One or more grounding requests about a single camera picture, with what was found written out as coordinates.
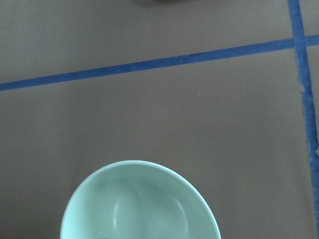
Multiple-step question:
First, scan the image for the green bowl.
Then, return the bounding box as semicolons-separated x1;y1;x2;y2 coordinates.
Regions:
60;160;221;239

